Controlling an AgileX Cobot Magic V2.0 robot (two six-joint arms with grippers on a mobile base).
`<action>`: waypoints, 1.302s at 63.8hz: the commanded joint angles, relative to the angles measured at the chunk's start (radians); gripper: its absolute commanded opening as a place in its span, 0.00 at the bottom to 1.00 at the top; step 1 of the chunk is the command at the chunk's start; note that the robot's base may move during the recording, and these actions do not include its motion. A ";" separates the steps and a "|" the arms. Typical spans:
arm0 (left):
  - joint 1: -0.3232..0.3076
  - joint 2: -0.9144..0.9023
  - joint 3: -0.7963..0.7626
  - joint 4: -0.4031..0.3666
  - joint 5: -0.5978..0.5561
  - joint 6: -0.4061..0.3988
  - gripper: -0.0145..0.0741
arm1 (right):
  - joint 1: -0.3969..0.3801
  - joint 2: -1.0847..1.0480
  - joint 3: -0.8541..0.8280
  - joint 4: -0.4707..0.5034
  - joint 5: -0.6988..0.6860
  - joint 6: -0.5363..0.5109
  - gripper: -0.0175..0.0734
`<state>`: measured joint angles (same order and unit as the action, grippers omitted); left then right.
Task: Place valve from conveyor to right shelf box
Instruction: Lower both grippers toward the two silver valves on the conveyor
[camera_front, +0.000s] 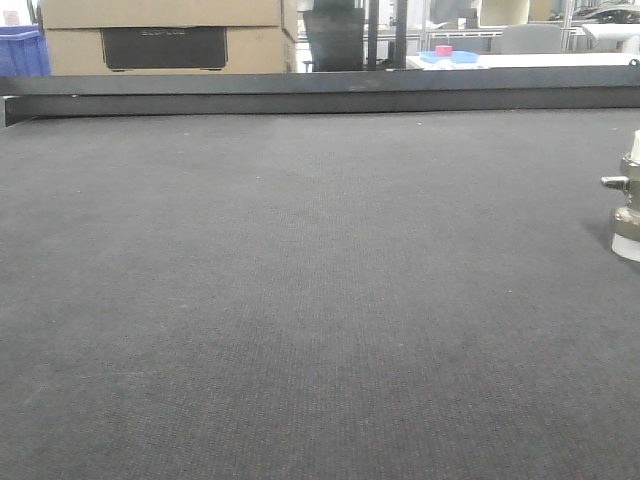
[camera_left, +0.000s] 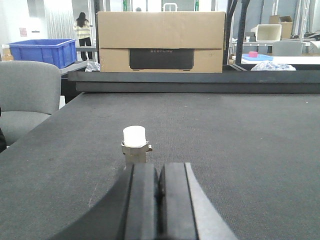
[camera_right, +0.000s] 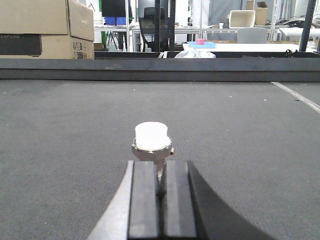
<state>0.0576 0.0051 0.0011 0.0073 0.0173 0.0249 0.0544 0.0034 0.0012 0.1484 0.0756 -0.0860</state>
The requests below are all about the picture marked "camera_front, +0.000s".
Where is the brass valve with white caps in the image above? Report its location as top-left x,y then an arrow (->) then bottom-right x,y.
600,130 -> 639,262

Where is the lower cardboard box black label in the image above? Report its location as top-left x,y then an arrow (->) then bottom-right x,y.
45,26 -> 296,75

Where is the upper cardboard box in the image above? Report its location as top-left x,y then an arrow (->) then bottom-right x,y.
39,0 -> 298,35

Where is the blue tray on white table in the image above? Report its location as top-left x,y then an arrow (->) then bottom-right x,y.
419,50 -> 479,64

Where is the black office chair back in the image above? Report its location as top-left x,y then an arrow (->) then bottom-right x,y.
303,8 -> 365,72

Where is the pink tape roll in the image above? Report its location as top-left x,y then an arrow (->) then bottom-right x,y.
434,45 -> 453,57

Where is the grey office chair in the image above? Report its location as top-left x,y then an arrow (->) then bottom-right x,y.
493,24 -> 562,55

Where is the white table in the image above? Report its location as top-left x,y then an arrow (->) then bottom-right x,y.
406,51 -> 639,70

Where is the blue plastic crate far left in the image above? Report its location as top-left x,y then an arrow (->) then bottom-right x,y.
0,24 -> 51,77

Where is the black vertical post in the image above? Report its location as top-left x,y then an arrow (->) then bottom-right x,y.
367,0 -> 379,71

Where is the black conveyor side rail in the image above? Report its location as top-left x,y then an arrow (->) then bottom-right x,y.
1,65 -> 639,124

